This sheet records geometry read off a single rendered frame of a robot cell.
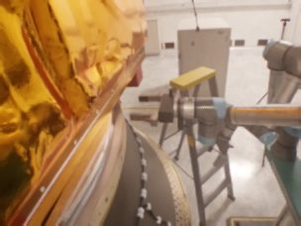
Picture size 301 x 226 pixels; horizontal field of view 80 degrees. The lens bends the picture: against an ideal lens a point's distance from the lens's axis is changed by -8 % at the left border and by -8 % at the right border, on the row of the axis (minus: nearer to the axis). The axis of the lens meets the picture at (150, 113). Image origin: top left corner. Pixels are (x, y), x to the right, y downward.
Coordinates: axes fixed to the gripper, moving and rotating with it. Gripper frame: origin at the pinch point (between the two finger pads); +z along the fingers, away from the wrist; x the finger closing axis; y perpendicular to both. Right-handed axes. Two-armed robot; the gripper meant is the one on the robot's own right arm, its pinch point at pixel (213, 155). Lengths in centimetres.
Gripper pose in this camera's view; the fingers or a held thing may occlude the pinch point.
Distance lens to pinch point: 120.6
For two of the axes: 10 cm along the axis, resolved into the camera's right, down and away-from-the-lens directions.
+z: -3.0, 8.6, 4.2
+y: 9.5, 2.8, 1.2
